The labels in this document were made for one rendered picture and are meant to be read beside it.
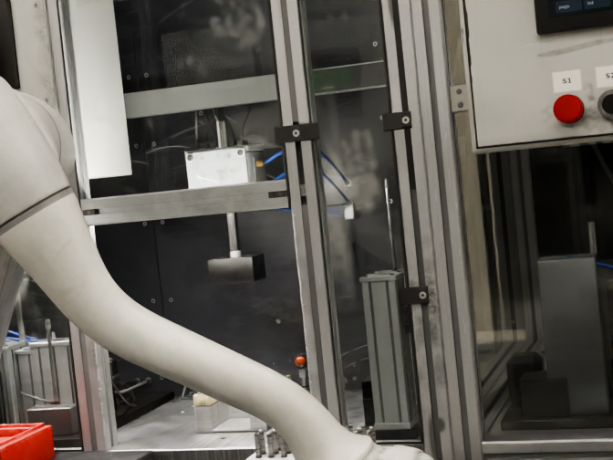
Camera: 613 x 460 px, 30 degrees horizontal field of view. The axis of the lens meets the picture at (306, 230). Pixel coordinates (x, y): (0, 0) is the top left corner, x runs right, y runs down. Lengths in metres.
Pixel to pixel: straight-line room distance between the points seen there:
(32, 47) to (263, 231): 0.61
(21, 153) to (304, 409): 0.41
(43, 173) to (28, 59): 0.73
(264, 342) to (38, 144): 1.12
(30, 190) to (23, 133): 0.06
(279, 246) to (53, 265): 1.05
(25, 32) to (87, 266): 0.78
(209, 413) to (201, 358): 0.77
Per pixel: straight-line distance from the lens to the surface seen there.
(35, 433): 1.95
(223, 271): 2.04
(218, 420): 2.04
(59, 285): 1.27
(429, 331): 1.77
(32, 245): 1.26
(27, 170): 1.25
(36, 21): 1.97
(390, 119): 1.74
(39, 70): 1.97
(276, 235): 2.26
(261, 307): 2.29
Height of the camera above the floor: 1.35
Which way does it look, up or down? 3 degrees down
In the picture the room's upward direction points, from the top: 6 degrees counter-clockwise
